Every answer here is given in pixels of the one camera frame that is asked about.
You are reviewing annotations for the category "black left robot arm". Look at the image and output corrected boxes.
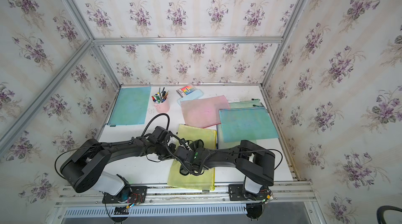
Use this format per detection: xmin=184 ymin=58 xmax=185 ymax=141
xmin=58 ymin=127 xmax=174 ymax=193

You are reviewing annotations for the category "pale green rear document bag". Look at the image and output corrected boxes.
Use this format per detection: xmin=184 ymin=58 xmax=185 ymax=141
xmin=229 ymin=98 xmax=264 ymax=109

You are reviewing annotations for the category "pink mesh document bag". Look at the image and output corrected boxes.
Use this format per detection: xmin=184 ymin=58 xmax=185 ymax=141
xmin=181 ymin=95 xmax=230 ymax=128

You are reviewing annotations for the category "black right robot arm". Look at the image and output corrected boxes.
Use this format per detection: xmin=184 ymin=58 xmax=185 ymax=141
xmin=172 ymin=139 xmax=275 ymax=187

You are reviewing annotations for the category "light green document bag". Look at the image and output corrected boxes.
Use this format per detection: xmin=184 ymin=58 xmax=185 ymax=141
xmin=216 ymin=124 xmax=241 ymax=149

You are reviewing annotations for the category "light blue booklet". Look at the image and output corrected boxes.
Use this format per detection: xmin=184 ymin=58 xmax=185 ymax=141
xmin=177 ymin=90 xmax=204 ymax=106

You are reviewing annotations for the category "aluminium mounting rail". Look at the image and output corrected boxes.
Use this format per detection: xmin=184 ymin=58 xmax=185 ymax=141
xmin=54 ymin=181 xmax=317 ymax=207

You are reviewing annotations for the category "green and grey cleaning cloth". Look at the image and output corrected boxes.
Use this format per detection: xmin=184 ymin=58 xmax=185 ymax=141
xmin=188 ymin=139 xmax=204 ymax=151

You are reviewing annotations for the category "large teal document bag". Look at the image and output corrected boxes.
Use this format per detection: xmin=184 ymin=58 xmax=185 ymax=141
xmin=219 ymin=107 xmax=278 ymax=143

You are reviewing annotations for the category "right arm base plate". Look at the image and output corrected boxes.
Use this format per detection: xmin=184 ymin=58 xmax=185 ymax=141
xmin=228 ymin=184 xmax=272 ymax=202

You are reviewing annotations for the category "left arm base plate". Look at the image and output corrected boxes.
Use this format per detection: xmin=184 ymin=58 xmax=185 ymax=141
xmin=102 ymin=186 xmax=148 ymax=205

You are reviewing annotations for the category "pink metal pen bucket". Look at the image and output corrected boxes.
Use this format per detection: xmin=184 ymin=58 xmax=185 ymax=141
xmin=151 ymin=87 xmax=170 ymax=113

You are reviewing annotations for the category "yellow mesh document bag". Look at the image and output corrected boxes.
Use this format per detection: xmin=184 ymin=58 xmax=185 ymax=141
xmin=167 ymin=125 xmax=217 ymax=191

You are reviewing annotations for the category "blue mesh document bag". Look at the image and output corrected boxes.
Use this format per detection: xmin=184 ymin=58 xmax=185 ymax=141
xmin=108 ymin=87 xmax=151 ymax=126

